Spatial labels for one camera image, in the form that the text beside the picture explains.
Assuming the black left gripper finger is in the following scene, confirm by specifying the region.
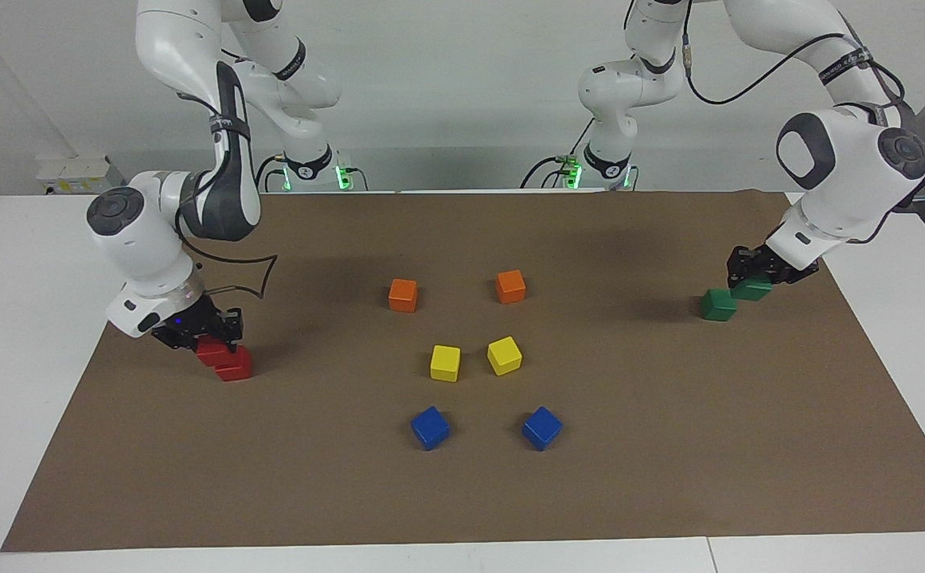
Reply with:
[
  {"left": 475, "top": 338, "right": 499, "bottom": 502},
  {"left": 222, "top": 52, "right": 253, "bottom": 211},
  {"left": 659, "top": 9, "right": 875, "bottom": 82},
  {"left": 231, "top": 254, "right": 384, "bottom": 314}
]
[
  {"left": 765, "top": 253, "right": 822, "bottom": 287},
  {"left": 726, "top": 244, "right": 770, "bottom": 289}
]

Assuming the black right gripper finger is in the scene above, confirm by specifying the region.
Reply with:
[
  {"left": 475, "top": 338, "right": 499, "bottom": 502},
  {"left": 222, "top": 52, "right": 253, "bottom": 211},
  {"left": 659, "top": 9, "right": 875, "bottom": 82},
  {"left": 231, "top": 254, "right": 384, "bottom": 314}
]
[
  {"left": 150, "top": 306, "right": 202, "bottom": 353},
  {"left": 198, "top": 306, "right": 245, "bottom": 356}
]

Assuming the green wooden block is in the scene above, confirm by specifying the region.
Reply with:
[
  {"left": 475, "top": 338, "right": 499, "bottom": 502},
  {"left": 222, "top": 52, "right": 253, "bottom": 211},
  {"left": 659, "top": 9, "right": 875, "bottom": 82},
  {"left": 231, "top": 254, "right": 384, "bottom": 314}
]
[
  {"left": 730, "top": 274, "right": 775, "bottom": 302},
  {"left": 701, "top": 287, "right": 739, "bottom": 322}
]

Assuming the red wooden block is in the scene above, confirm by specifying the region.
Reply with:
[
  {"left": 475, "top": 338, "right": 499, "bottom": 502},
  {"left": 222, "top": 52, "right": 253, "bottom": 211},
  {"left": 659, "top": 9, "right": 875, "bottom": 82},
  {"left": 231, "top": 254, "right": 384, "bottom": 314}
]
[
  {"left": 195, "top": 334, "right": 234, "bottom": 368},
  {"left": 215, "top": 345, "right": 255, "bottom": 383}
]

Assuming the orange wooden block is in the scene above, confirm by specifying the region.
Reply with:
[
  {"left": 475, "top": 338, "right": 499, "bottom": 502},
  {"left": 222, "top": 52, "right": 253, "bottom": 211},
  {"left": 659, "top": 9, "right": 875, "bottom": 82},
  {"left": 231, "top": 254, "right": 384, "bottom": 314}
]
[
  {"left": 495, "top": 269, "right": 528, "bottom": 305},
  {"left": 388, "top": 278, "right": 419, "bottom": 314}
]

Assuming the yellow wooden block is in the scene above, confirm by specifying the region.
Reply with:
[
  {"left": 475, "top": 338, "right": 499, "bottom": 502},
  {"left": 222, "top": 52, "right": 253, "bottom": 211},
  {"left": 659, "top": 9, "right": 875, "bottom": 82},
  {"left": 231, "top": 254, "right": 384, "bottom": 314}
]
[
  {"left": 429, "top": 344, "right": 462, "bottom": 383},
  {"left": 486, "top": 336, "right": 524, "bottom": 376}
]

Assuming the blue wooden block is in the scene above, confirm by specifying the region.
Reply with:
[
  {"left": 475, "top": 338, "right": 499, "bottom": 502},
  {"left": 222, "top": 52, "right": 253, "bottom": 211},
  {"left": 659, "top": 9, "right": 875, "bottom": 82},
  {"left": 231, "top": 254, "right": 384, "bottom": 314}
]
[
  {"left": 410, "top": 405, "right": 451, "bottom": 451},
  {"left": 521, "top": 406, "right": 564, "bottom": 452}
]

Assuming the brown table mat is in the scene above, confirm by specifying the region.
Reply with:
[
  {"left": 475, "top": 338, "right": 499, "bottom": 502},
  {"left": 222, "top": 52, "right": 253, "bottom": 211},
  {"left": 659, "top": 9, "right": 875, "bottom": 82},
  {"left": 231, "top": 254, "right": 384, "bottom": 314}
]
[{"left": 1, "top": 189, "right": 925, "bottom": 553}]

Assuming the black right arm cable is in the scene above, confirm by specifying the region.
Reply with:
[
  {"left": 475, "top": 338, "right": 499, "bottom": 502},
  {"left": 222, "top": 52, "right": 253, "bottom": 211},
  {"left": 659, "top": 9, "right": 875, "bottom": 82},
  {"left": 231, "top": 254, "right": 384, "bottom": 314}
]
[{"left": 174, "top": 48, "right": 279, "bottom": 301}]

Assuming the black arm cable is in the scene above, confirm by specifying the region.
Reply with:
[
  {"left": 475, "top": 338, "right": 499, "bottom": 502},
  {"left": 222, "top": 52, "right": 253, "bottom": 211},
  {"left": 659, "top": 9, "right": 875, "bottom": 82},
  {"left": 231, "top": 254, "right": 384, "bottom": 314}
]
[
  {"left": 174, "top": 48, "right": 279, "bottom": 301},
  {"left": 681, "top": 0, "right": 909, "bottom": 108}
]

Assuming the black base cable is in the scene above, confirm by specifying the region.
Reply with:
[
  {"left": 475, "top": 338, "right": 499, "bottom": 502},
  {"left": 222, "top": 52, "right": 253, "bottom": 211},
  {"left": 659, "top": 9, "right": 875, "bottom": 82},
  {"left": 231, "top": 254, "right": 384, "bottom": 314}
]
[
  {"left": 520, "top": 118, "right": 595, "bottom": 190},
  {"left": 254, "top": 154, "right": 288, "bottom": 193}
]

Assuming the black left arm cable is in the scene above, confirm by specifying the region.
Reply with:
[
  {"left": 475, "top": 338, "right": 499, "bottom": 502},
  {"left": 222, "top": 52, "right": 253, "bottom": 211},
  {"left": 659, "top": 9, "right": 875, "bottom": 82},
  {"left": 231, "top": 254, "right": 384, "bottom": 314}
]
[{"left": 681, "top": 0, "right": 909, "bottom": 108}]

